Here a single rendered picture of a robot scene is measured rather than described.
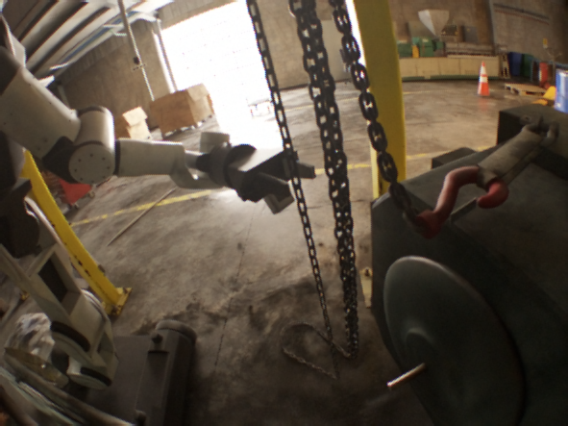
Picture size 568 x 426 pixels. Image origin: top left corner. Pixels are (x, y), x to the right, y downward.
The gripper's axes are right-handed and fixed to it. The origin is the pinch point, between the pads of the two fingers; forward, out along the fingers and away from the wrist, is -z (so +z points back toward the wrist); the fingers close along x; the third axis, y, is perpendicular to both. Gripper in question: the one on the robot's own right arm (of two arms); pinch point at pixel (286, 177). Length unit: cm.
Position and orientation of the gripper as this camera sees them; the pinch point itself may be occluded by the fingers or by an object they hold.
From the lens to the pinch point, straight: 38.2
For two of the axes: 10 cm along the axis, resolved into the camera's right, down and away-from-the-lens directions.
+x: -6.9, 5.2, -5.0
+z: -6.9, -2.6, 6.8
